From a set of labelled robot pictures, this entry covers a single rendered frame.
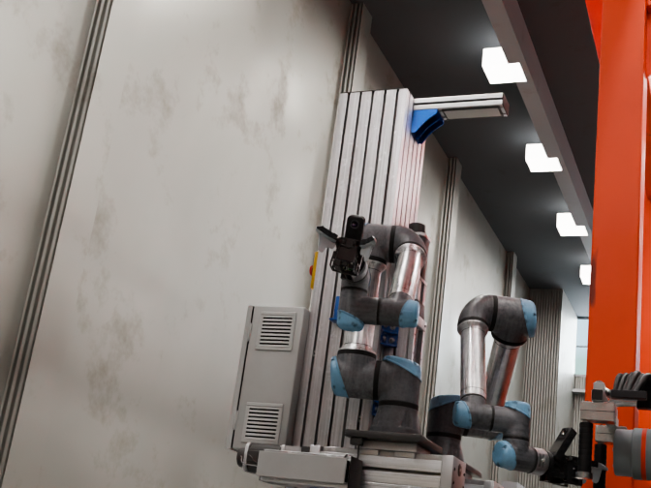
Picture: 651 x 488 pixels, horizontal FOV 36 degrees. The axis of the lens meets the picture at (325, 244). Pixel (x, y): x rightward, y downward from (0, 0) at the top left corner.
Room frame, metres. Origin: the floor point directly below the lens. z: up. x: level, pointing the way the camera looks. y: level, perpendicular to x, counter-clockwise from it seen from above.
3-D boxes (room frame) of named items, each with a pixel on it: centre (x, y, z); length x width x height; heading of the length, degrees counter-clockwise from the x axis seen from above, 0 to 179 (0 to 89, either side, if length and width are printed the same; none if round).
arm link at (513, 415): (2.83, -0.60, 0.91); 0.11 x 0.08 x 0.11; 90
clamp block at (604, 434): (2.92, -0.92, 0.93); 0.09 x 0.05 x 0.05; 67
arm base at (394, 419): (2.85, -0.27, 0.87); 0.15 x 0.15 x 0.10
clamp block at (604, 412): (2.61, -0.78, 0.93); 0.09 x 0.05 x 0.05; 67
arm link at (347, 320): (2.61, -0.11, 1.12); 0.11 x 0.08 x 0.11; 80
